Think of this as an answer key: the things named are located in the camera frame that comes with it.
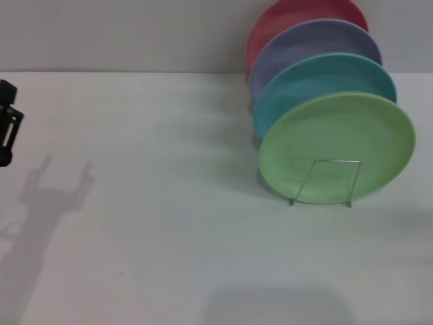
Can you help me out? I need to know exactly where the metal wire plate rack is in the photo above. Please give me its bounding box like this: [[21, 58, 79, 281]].
[[288, 158, 362, 207]]

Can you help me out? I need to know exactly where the red plate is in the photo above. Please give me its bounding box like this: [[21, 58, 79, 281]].
[[246, 0, 369, 74]]

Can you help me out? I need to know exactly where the purple plate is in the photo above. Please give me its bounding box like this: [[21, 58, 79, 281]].
[[248, 19, 383, 102]]

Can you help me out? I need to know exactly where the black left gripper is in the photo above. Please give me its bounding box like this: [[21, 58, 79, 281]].
[[0, 79, 26, 168]]

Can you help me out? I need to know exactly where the light blue plate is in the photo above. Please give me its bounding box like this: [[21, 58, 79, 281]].
[[252, 53, 398, 143]]

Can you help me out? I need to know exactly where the green plate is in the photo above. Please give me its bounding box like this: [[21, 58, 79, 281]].
[[258, 91, 417, 207]]

